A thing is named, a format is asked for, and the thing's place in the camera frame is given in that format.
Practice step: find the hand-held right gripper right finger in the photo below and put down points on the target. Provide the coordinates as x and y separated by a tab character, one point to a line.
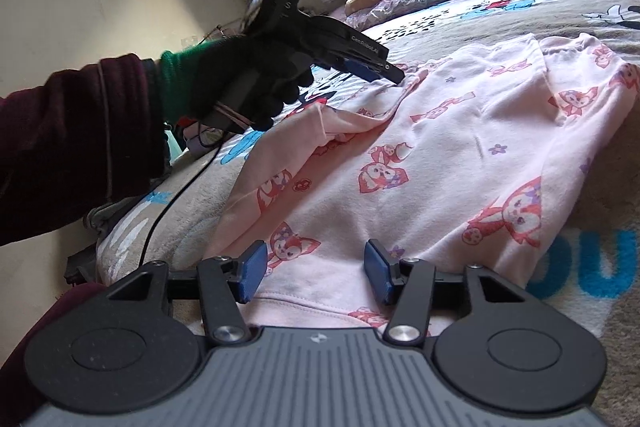
377	272

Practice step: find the pink printed garment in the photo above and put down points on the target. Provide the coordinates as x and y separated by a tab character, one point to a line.
450	147

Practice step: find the person's left forearm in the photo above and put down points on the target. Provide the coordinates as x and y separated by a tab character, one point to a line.
75	132

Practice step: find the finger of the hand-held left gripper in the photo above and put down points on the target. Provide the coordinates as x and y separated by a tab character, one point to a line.
367	71

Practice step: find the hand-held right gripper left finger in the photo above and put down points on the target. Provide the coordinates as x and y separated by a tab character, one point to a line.
252	269

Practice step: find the cartoon printed blanket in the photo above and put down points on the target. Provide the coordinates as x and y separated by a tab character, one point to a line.
615	347

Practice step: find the person's left hand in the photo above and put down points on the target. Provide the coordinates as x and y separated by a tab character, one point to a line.
225	57

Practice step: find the person's leg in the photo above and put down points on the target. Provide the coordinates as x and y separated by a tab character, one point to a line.
30	337

